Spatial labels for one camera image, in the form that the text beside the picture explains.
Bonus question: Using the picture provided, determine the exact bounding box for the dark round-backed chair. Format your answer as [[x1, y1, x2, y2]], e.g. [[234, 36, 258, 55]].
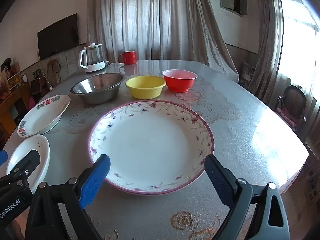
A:
[[275, 85, 307, 132]]

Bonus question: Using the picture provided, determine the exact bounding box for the yellow plastic bowl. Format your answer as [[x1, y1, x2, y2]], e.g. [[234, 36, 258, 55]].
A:
[[125, 75, 167, 100]]

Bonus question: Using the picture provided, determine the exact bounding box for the large purple-rimmed floral plate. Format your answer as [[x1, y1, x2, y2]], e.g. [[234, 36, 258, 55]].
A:
[[87, 99, 215, 196]]

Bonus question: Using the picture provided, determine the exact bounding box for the narrow grey sheer curtain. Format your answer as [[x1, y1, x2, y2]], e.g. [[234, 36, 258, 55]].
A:
[[246, 0, 320, 155]]

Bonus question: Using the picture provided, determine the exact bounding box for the stainless steel bowl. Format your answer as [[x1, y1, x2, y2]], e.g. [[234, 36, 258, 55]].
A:
[[70, 73, 125, 105]]

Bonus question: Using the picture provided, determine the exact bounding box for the red mug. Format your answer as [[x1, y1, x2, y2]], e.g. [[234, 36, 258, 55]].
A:
[[118, 51, 138, 65]]

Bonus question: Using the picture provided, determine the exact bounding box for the plain white plate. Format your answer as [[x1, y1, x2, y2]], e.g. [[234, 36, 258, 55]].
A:
[[5, 134, 50, 194]]

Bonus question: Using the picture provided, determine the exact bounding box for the cluttered wooden shelf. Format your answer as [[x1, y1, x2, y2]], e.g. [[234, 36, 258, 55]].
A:
[[0, 58, 22, 93]]

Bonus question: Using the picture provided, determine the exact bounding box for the wooden desk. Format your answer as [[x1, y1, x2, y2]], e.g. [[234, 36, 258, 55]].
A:
[[0, 81, 32, 140]]

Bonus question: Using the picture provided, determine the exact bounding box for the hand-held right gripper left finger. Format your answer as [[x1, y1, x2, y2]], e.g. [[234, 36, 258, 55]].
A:
[[24, 154, 112, 240]]

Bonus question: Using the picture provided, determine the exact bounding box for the white plate with red-green print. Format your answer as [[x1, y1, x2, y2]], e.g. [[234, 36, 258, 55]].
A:
[[17, 94, 71, 138]]

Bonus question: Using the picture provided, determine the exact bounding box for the grey clutter pile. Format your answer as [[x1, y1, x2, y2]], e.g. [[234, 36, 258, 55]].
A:
[[239, 61, 257, 87]]

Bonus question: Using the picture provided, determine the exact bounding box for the white glass electric kettle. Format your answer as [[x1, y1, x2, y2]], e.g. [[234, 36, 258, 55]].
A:
[[79, 43, 108, 73]]

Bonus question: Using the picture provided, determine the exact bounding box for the red plastic bowl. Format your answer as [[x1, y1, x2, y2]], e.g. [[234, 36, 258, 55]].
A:
[[161, 69, 198, 93]]

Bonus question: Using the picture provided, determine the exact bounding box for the black wall television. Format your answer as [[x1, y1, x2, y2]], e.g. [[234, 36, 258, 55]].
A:
[[37, 13, 79, 61]]

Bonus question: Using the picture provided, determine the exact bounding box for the wide grey sheer curtain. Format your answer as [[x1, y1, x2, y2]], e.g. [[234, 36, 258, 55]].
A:
[[86, 0, 239, 83]]

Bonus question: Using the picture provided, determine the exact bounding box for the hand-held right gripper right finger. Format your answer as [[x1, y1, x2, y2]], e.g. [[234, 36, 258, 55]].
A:
[[204, 154, 290, 240]]

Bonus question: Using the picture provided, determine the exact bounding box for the wooden chair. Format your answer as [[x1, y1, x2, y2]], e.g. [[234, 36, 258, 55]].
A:
[[46, 59, 62, 87]]

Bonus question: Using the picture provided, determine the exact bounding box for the pink cloth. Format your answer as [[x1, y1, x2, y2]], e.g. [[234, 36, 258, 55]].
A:
[[276, 107, 304, 128]]

